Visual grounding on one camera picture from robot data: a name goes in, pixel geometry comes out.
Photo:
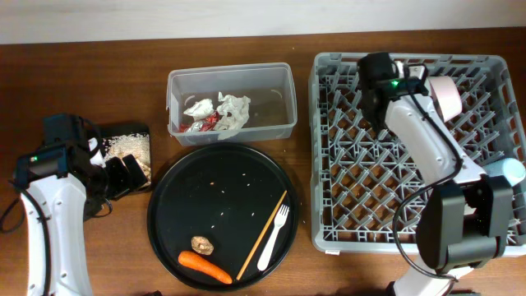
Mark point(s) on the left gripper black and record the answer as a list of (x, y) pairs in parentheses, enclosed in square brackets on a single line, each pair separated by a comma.
[(123, 181)]

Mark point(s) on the red snack wrapper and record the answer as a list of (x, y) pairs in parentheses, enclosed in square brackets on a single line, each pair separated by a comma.
[(201, 125)]

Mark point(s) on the round black serving tray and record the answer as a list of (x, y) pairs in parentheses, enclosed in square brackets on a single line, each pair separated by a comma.
[(226, 193)]

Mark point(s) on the orange carrot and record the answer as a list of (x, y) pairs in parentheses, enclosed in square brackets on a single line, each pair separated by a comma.
[(195, 262)]

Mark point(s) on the white tissue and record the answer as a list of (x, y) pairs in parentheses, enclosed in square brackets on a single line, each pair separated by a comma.
[(200, 110), (233, 112)]

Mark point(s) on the wooden chopstick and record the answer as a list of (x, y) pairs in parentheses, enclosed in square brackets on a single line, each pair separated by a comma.
[(261, 235)]

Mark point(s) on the white plastic fork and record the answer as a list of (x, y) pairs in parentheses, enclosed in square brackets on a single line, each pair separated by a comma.
[(279, 221)]

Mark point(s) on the pink bowl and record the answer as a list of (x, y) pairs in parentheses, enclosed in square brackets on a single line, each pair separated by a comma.
[(446, 97)]

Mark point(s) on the light blue cup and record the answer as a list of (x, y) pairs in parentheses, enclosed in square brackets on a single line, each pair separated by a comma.
[(511, 169)]

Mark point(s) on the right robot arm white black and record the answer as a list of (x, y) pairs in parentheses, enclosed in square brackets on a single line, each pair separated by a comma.
[(466, 219)]

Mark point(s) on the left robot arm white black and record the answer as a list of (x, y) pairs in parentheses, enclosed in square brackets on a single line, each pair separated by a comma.
[(65, 182)]

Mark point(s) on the clear plastic waste bin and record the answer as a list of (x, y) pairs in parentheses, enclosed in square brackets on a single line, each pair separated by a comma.
[(270, 87)]

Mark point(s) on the grey dishwasher rack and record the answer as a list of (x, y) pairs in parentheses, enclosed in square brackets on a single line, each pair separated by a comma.
[(359, 177)]

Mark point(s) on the pile of rice and shells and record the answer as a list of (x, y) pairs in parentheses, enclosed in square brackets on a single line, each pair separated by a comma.
[(136, 144)]

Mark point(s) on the black rectangular tray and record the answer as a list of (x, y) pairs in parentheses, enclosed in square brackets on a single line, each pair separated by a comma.
[(119, 129)]

